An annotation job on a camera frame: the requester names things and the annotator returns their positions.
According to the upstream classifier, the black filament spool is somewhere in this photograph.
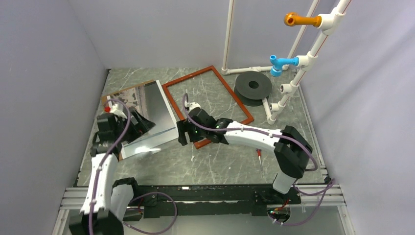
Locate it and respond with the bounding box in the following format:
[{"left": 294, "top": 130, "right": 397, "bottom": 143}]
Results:
[{"left": 233, "top": 71, "right": 273, "bottom": 107}]

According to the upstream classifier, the white pvc pipe rack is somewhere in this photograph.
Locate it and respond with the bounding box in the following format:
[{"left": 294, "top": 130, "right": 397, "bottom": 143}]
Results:
[{"left": 221, "top": 0, "right": 351, "bottom": 125}]

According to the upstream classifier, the brown frame backing board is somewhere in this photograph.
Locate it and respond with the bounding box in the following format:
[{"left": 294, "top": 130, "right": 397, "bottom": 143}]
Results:
[{"left": 101, "top": 80, "right": 155, "bottom": 160}]

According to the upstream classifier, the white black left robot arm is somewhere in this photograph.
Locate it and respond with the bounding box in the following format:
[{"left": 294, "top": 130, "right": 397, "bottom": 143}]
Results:
[{"left": 69, "top": 108, "right": 155, "bottom": 235}]

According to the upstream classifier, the orange wooden picture frame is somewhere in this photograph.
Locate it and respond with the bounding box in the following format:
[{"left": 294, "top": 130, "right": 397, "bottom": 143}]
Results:
[{"left": 161, "top": 65, "right": 254, "bottom": 150}]

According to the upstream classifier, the orange pipe peg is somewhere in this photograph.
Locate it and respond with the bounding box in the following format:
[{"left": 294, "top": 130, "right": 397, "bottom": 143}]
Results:
[{"left": 283, "top": 12, "right": 322, "bottom": 27}]

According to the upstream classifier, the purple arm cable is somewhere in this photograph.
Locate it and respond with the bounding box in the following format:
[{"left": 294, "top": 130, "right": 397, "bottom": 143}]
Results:
[
  {"left": 181, "top": 93, "right": 336, "bottom": 228},
  {"left": 87, "top": 98, "right": 178, "bottom": 235}
]

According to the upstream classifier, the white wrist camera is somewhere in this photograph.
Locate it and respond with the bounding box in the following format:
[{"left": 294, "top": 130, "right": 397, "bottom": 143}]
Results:
[
  {"left": 186, "top": 102, "right": 201, "bottom": 112},
  {"left": 104, "top": 103, "right": 128, "bottom": 119}
]

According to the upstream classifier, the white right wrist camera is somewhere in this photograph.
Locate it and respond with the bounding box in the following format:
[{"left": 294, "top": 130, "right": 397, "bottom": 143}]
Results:
[{"left": 186, "top": 102, "right": 201, "bottom": 112}]

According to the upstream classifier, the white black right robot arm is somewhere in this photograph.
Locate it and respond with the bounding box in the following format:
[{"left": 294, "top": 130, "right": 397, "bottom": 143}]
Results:
[{"left": 177, "top": 107, "right": 313, "bottom": 203}]

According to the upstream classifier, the blue red screwdriver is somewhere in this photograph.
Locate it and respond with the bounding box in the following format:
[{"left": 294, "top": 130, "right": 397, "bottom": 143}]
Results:
[{"left": 256, "top": 149, "right": 263, "bottom": 171}]

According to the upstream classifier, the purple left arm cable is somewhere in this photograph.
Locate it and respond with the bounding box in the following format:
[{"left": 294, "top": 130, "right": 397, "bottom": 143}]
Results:
[{"left": 87, "top": 98, "right": 178, "bottom": 235}]

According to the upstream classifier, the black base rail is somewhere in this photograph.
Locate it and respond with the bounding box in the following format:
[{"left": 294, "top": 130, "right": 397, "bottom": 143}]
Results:
[{"left": 112, "top": 177, "right": 302, "bottom": 218}]

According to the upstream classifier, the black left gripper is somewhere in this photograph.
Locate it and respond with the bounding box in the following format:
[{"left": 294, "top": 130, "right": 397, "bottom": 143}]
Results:
[{"left": 114, "top": 110, "right": 155, "bottom": 144}]

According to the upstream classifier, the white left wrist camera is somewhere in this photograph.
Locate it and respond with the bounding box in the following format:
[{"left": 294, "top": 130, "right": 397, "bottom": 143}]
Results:
[{"left": 104, "top": 103, "right": 128, "bottom": 119}]

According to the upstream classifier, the blue pipe peg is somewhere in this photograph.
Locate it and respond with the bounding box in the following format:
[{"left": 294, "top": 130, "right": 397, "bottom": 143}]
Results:
[{"left": 270, "top": 55, "right": 300, "bottom": 77}]

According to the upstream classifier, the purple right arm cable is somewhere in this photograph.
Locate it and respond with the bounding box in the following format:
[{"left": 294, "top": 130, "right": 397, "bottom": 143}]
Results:
[{"left": 181, "top": 93, "right": 336, "bottom": 228}]

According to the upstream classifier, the landscape photo print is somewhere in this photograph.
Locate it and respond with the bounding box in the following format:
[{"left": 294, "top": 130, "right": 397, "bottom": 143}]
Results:
[{"left": 126, "top": 80, "right": 178, "bottom": 158}]

